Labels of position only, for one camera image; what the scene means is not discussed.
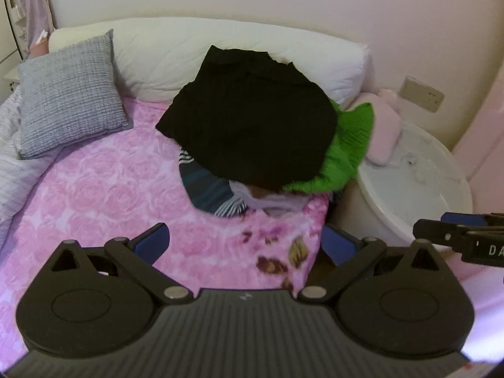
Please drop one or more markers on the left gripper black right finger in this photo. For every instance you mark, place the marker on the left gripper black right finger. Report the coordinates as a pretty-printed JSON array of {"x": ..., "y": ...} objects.
[{"x": 351, "y": 258}]

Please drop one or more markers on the lilac striped duvet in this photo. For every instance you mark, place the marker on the lilac striped duvet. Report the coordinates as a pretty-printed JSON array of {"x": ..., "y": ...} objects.
[{"x": 18, "y": 177}]

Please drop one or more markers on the green knitted garment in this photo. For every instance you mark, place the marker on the green knitted garment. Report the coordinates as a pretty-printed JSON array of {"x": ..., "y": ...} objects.
[{"x": 346, "y": 152}]

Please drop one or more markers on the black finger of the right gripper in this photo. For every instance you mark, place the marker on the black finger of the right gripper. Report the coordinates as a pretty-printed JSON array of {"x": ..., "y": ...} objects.
[{"x": 452, "y": 228}]

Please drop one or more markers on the long white pillow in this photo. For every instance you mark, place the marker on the long white pillow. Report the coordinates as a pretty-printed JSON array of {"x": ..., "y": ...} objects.
[{"x": 155, "y": 57}]

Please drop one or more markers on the hanging lilac cloth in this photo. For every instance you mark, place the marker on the hanging lilac cloth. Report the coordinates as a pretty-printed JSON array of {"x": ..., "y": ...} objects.
[{"x": 38, "y": 18}]

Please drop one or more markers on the black garment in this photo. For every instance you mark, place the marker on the black garment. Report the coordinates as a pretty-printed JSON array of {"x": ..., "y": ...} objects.
[{"x": 251, "y": 119}]

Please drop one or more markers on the pink rose blanket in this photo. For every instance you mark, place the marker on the pink rose blanket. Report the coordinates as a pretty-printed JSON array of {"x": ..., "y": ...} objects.
[{"x": 124, "y": 183}]

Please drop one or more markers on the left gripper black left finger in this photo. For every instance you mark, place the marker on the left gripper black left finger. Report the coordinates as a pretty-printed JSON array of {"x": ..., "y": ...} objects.
[{"x": 137, "y": 257}]

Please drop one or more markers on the white garment under pile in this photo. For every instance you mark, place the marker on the white garment under pile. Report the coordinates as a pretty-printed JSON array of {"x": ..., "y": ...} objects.
[{"x": 272, "y": 204}]

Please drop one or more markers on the beige wall socket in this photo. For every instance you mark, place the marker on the beige wall socket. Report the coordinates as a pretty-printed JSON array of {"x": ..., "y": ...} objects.
[{"x": 421, "y": 94}]

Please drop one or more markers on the pink plush toy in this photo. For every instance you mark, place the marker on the pink plush toy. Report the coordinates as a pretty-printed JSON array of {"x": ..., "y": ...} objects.
[{"x": 387, "y": 124}]

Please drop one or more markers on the grey checked cushion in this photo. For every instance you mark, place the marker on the grey checked cushion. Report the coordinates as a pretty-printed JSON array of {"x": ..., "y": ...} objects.
[{"x": 68, "y": 96}]

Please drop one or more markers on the blue striped garment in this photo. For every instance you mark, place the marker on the blue striped garment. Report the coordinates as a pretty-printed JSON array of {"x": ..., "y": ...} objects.
[{"x": 207, "y": 192}]

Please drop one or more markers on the round white side table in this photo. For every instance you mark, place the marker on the round white side table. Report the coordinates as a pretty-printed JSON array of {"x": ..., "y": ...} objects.
[{"x": 420, "y": 181}]

